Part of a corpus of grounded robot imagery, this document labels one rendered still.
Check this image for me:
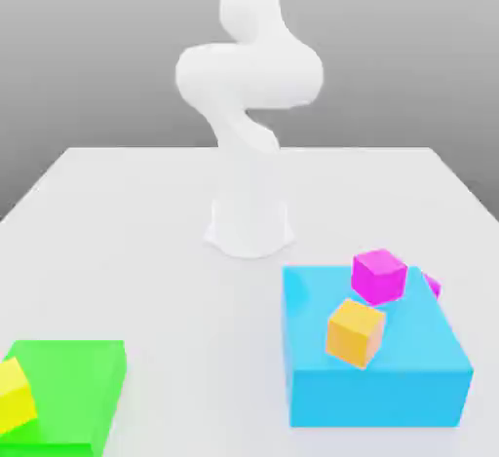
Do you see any small magenta cube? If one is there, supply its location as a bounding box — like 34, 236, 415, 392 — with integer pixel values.
423, 272, 442, 300
350, 248, 409, 307

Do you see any small orange cube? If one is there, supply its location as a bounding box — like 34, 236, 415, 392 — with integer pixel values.
325, 297, 387, 371

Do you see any small yellow cube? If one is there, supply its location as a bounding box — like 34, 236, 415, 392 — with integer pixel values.
0, 356, 39, 435

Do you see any large blue box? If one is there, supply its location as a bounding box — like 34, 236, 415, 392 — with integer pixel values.
282, 264, 476, 429

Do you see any large green box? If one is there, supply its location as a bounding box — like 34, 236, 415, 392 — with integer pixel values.
0, 339, 128, 457

